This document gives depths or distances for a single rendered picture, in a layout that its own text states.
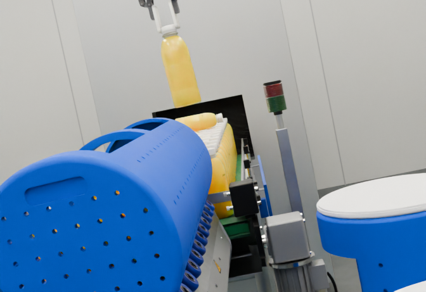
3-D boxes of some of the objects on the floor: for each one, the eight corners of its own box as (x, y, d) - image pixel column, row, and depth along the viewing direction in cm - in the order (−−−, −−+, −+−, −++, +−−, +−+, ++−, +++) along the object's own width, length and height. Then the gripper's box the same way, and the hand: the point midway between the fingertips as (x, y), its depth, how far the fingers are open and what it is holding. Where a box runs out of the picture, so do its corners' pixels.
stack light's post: (338, 444, 220) (275, 130, 213) (336, 438, 224) (274, 129, 217) (349, 442, 220) (287, 127, 213) (347, 436, 224) (286, 126, 216)
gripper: (109, -55, 160) (134, 38, 161) (173, -75, 157) (197, 19, 158) (119, -49, 168) (142, 40, 168) (180, -68, 165) (203, 23, 165)
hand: (165, 17), depth 163 cm, fingers closed on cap, 4 cm apart
